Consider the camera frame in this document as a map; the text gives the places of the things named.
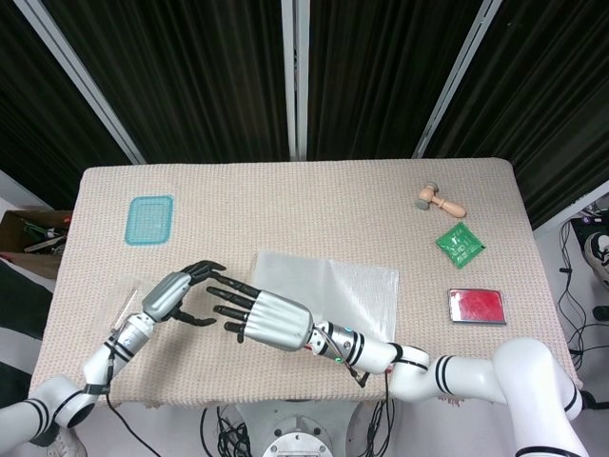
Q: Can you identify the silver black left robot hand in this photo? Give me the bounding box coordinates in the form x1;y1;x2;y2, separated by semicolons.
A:
141;260;227;329

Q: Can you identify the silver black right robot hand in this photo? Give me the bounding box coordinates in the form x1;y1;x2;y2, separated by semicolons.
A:
205;276;318;354

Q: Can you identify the clear plastic bag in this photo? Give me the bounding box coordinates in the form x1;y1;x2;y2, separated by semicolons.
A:
251;250;401;344

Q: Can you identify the clear plastic container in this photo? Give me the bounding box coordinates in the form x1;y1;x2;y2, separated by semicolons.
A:
108;278;147;334

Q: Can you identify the teal plastic lid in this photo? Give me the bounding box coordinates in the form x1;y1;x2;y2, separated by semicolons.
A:
124;193;175;248

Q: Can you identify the beige waffle table cloth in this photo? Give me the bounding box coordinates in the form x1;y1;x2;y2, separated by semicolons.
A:
28;157;584;410

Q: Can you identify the cardboard box with tools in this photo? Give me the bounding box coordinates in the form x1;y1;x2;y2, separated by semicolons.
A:
0;209;75;280

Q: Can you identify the black fabric item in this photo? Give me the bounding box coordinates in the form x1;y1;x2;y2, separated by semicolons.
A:
0;259;53;340

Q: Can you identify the green foil packet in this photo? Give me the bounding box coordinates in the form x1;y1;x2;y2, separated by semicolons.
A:
435;221;486;269

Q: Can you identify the red flat tin box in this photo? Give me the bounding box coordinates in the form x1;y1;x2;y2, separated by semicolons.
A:
446;288;508;327

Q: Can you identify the small wooden mallet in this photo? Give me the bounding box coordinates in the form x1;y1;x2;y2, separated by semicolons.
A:
415;182;467;219

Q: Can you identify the black curtain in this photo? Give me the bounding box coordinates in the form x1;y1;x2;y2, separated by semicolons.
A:
0;0;609;229

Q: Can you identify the black white sneaker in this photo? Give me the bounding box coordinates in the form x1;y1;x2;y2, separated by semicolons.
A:
583;231;609;289

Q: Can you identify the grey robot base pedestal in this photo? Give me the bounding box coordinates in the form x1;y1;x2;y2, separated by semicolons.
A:
237;399;367;457

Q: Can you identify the aluminium frame post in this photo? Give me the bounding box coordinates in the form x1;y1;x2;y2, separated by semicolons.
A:
412;0;505;159
280;0;310;161
9;0;147;166

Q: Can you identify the black cable bundle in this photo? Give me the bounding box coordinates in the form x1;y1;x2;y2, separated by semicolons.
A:
556;199;609;368

